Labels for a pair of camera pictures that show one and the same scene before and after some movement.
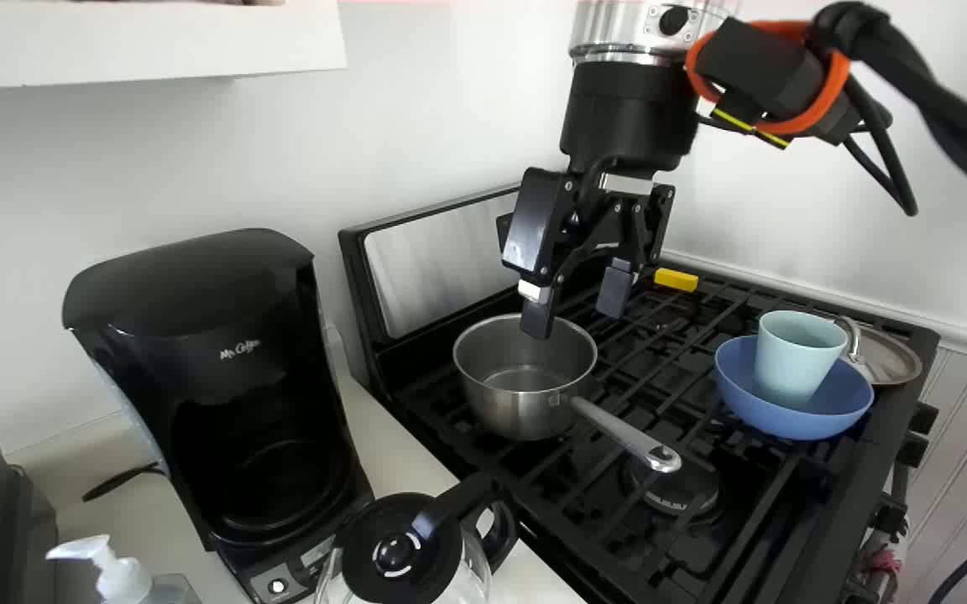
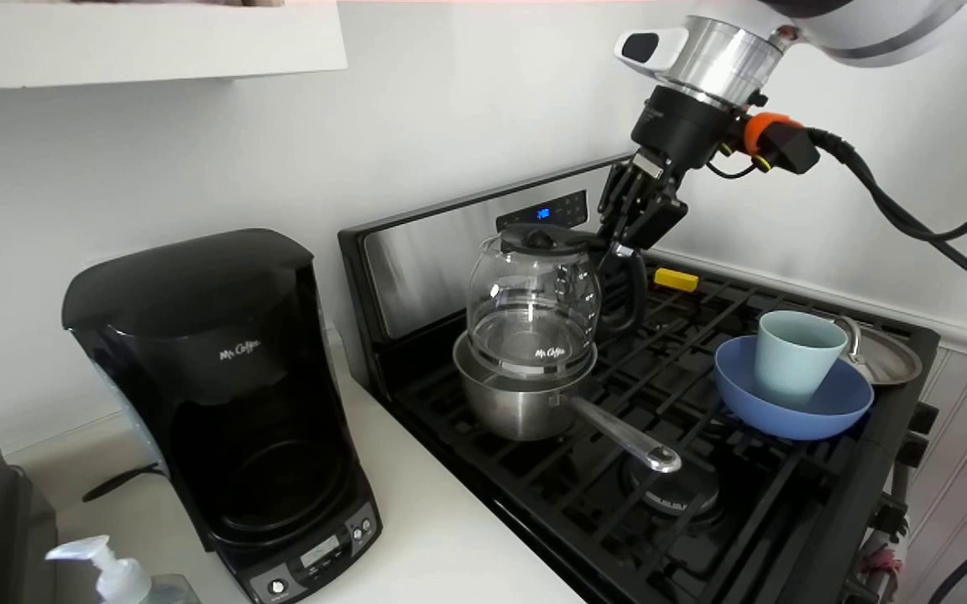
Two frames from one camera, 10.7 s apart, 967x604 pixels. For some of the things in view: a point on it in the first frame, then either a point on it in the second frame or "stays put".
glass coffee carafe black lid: [401, 550] → [538, 303]
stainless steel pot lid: [881, 354] stays put
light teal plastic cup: [798, 349] stays put
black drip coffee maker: [223, 348] stays put
